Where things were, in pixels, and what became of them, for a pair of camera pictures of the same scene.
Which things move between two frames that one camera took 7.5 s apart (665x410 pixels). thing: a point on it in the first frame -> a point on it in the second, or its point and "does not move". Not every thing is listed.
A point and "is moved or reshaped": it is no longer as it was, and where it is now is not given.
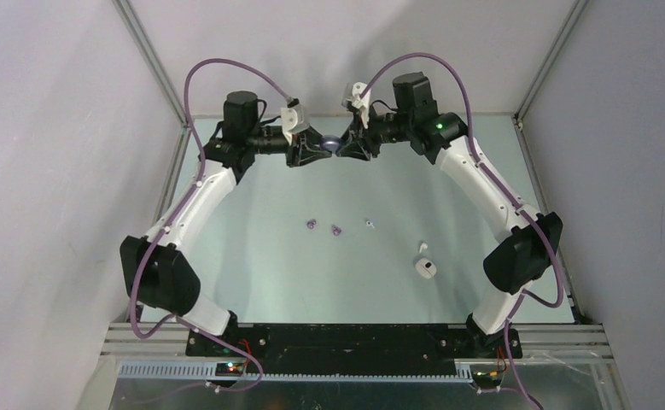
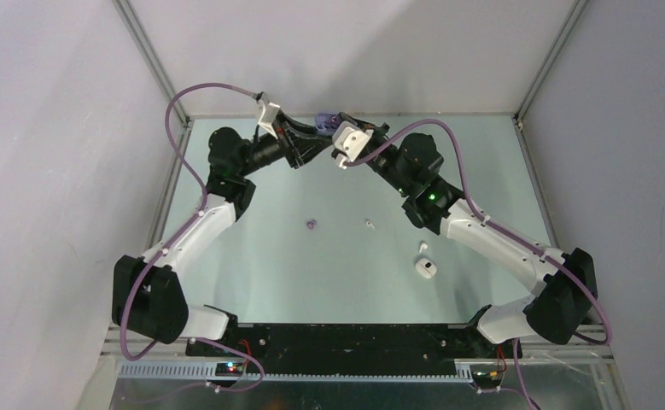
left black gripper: x=303 y=155 does not move
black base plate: x=354 y=348 does not move
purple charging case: x=332 y=143 is moved or reshaped
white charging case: x=425 y=268 does not move
